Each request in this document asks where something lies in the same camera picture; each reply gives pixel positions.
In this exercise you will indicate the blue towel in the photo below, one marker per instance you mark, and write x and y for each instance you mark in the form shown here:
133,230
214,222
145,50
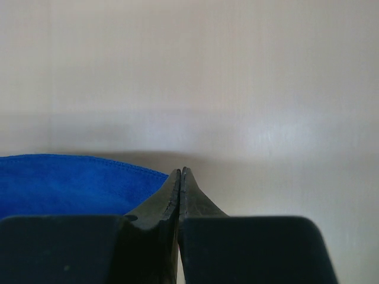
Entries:
55,184

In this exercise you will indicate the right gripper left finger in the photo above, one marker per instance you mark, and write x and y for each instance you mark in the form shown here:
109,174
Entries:
139,247

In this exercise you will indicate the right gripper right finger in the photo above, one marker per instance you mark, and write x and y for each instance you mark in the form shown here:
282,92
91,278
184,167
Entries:
217,248

